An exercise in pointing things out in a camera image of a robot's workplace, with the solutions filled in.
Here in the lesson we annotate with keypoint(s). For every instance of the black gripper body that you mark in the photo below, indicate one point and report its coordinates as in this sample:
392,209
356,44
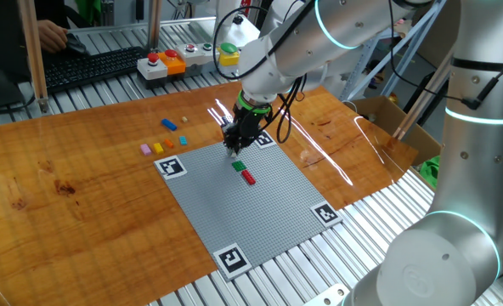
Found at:
247,123

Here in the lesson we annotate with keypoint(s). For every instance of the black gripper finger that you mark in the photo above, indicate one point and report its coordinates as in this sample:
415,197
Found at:
229,138
241,144

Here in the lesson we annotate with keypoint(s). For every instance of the white small Lego block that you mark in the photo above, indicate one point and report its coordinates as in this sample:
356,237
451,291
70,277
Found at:
233,153

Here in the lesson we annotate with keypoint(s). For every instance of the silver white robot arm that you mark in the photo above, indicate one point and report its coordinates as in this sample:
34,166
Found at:
468,178

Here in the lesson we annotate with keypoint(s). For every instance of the black Lego plate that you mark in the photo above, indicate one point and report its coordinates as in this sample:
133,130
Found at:
227,119

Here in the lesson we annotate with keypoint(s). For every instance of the green Lego block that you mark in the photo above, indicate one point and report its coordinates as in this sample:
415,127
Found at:
239,166

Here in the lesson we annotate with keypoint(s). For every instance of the red Lego block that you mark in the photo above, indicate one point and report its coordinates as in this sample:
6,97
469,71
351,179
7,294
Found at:
248,177

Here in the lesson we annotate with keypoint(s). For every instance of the light blue Lego block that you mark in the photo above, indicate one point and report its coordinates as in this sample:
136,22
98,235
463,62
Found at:
183,140

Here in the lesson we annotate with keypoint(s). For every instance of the orange Lego block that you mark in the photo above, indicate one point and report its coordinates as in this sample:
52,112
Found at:
169,143

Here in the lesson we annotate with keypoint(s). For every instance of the long blue Lego brick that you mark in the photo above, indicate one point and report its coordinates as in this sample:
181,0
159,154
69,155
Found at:
169,124

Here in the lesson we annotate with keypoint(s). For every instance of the grey Lego baseplate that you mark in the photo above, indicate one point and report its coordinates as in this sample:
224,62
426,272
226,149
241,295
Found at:
243,212

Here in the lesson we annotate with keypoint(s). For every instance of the yellow Lego block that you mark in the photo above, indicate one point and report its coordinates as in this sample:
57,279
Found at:
158,148

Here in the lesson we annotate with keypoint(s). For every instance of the pink Lego block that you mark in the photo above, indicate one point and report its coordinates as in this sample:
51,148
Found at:
145,149

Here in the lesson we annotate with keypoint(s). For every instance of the bare human hand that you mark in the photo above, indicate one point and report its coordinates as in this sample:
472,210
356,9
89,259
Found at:
52,37

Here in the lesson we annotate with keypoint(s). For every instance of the black white fiducial marker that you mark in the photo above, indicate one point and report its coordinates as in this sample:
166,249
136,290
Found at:
326,213
171,167
232,261
266,140

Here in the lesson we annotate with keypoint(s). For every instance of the yellow box green button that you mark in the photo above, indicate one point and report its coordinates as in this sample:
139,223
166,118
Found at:
229,57

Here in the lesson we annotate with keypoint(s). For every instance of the grey two button box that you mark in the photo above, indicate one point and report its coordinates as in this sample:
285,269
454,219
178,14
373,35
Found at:
198,55

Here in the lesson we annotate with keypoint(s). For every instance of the white plastic jug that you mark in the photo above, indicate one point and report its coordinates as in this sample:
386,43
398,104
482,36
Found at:
243,34

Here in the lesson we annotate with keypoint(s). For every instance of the orange box red button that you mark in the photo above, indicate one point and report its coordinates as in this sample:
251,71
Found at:
173,63

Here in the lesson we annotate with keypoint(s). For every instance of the brown cardboard box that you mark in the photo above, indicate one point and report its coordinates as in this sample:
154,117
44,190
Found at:
387,119

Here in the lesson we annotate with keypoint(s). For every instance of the blue grey metal shelf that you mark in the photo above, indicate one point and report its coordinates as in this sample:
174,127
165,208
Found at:
383,59

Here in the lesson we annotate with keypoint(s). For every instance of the black computer keyboard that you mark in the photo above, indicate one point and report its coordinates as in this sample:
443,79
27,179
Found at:
90,68

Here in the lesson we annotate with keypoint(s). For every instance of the wood grain table mat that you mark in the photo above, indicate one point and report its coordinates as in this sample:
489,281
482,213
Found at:
86,204

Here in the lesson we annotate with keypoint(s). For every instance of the black computer mouse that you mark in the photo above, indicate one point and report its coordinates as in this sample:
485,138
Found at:
76,44

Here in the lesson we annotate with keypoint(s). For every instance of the green cloth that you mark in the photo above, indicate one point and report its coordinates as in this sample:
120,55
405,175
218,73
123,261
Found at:
88,10
431,172

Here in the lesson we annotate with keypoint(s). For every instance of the person in black clothing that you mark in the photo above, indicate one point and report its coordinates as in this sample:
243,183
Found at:
1,34

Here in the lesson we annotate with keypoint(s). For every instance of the tan aluminium frame post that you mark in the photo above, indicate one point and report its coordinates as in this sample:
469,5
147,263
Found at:
35,55
421,98
154,25

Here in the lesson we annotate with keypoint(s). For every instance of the white metal bracket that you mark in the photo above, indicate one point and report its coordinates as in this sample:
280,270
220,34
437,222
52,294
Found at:
328,296

